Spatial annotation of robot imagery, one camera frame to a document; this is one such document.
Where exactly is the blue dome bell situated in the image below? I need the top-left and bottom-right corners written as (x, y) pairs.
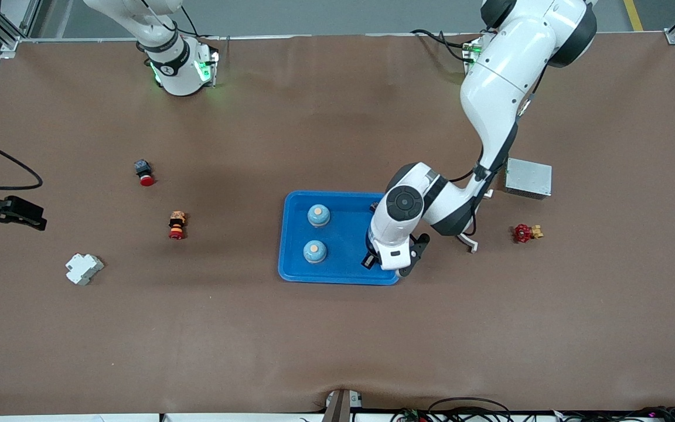
top-left (303, 240), bottom-right (328, 264)
top-left (307, 204), bottom-right (332, 228)

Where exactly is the blue plastic tray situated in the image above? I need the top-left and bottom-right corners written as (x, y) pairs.
top-left (278, 190), bottom-right (403, 287)

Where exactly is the white curved plastic clamp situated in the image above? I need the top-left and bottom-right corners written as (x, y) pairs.
top-left (456, 189), bottom-right (495, 254)

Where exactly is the white circuit breaker block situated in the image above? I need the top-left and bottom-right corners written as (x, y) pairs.
top-left (65, 253), bottom-right (105, 287)

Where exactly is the red emergency button black base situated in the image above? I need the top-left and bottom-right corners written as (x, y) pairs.
top-left (134, 159), bottom-right (156, 188)

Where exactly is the red yellow push button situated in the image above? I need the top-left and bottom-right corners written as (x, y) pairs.
top-left (168, 211), bottom-right (188, 241)

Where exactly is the grey metal power supply box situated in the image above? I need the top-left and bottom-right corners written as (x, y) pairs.
top-left (504, 157), bottom-right (553, 200)

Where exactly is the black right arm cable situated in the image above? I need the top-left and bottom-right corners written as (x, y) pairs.
top-left (0, 129), bottom-right (43, 192)

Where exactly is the red handle brass valve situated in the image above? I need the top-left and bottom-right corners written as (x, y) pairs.
top-left (513, 223), bottom-right (544, 244)

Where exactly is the grey metal table bracket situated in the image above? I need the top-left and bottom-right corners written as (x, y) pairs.
top-left (322, 389), bottom-right (363, 422)

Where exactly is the black base cable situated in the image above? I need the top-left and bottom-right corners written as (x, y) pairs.
top-left (411, 28), bottom-right (468, 62)

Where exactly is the black cable bundle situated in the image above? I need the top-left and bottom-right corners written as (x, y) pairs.
top-left (390, 397), bottom-right (675, 422)

